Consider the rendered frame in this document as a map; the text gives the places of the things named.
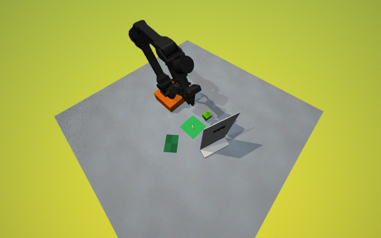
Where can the dark green flat rectangle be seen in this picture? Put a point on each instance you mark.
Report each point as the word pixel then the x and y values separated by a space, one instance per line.
pixel 171 143

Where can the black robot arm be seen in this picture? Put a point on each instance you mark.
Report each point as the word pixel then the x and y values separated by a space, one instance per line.
pixel 167 50

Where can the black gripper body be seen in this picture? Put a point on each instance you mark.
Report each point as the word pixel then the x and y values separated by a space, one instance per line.
pixel 182 80

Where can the grey panel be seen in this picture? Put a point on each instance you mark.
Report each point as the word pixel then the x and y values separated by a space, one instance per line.
pixel 213 137

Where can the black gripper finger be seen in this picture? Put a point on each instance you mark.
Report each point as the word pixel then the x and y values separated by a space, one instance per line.
pixel 185 98
pixel 191 99

